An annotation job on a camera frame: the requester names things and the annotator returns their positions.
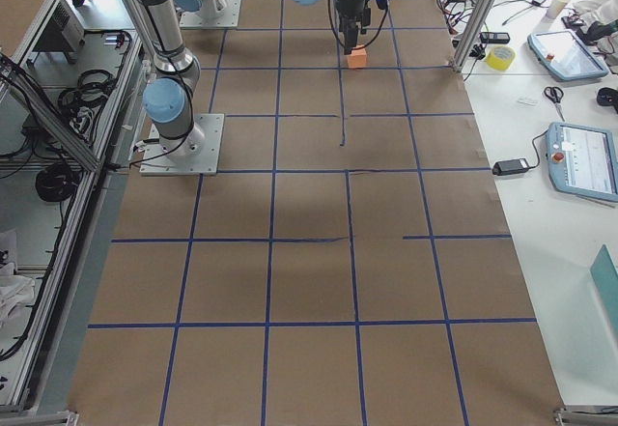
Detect white paper cup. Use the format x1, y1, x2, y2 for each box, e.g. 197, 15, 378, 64
546, 0, 571, 19

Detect teal board corner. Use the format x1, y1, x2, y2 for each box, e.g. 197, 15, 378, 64
590, 244, 618, 328

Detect orange foam cube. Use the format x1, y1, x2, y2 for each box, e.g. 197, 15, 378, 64
346, 47, 368, 70

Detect yellow tape roll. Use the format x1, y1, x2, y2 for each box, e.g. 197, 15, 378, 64
486, 45, 516, 71

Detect grey phone device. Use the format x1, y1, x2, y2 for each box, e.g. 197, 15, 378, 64
479, 32, 511, 44

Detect far teach pendant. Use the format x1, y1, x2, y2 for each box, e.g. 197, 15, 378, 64
527, 30, 609, 81

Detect black cable coil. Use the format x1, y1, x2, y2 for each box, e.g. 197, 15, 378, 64
34, 162, 81, 205

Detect near teach pendant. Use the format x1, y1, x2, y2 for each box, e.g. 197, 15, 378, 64
546, 122, 617, 203

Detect black handled scissors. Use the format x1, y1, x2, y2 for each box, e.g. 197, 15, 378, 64
544, 86, 565, 122

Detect aluminium frame post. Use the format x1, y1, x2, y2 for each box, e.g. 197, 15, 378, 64
452, 0, 495, 72

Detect white cloth rag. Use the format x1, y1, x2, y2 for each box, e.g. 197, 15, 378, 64
0, 230, 38, 330

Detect teach pendant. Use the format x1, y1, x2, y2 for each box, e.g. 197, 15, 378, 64
527, 30, 609, 81
546, 122, 617, 203

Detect black power brick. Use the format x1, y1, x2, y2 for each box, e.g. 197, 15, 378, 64
492, 158, 530, 176

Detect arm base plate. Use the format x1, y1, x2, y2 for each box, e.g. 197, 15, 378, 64
180, 0, 241, 30
139, 113, 224, 176

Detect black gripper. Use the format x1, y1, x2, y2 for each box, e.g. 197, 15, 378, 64
336, 3, 371, 54

